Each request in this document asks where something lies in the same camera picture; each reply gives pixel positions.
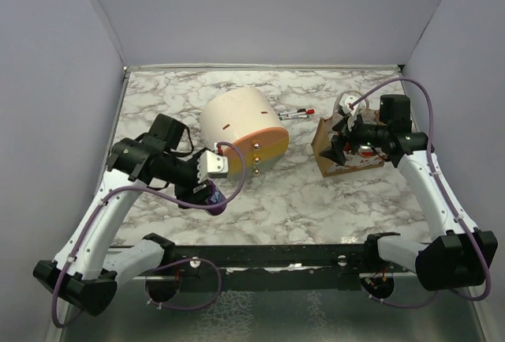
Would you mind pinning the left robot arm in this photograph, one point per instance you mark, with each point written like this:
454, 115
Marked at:
80, 274

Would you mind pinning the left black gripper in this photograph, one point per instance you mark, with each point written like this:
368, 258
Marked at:
187, 193

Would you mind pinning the purple can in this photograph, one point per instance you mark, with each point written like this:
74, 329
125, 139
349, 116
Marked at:
215, 198

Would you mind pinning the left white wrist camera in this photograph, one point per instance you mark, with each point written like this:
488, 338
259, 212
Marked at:
211, 165

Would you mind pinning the red capped marker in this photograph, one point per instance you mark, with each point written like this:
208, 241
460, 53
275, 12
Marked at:
308, 113

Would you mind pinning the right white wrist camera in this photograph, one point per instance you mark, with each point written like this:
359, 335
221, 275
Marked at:
346, 107

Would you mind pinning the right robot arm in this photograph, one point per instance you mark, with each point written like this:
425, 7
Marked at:
459, 253

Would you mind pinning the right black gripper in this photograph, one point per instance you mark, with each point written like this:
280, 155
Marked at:
338, 143

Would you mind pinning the cream cylindrical container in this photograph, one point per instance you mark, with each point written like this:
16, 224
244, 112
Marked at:
244, 118

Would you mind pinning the black base frame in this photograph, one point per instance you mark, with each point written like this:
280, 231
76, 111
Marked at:
269, 267

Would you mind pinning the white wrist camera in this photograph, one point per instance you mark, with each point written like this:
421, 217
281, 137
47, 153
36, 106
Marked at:
346, 107
211, 165

